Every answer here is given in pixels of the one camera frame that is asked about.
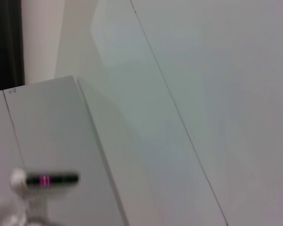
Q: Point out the black background curtain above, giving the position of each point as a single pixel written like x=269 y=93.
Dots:
x=5 y=42

